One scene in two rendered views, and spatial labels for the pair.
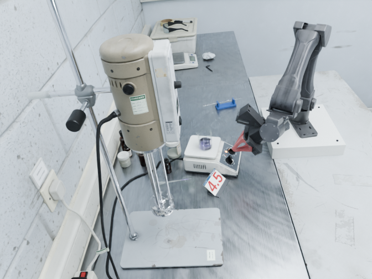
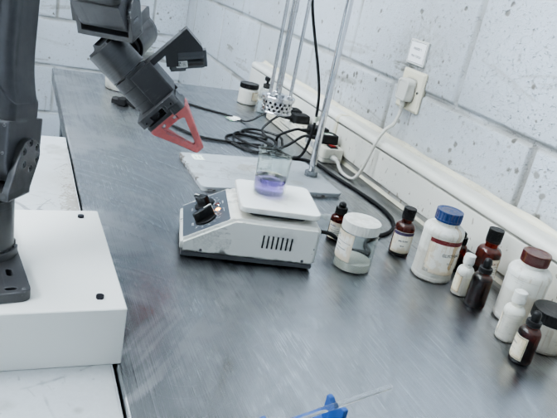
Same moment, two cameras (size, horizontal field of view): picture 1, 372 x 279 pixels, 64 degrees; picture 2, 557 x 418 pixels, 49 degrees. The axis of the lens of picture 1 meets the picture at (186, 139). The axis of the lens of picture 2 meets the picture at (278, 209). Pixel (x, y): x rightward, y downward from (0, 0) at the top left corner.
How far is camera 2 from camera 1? 1.75 m
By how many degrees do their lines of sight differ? 114
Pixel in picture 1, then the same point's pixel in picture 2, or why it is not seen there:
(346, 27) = not seen: outside the picture
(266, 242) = (120, 162)
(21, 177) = (409, 29)
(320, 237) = not seen: hidden behind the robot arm
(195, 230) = (230, 172)
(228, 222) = (181, 179)
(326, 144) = not seen: outside the picture
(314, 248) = (49, 153)
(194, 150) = (290, 191)
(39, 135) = (448, 26)
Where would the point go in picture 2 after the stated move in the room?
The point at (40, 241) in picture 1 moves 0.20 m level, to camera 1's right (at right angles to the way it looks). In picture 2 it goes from (377, 100) to (305, 93)
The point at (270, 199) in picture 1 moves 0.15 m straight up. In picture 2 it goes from (107, 193) to (116, 107)
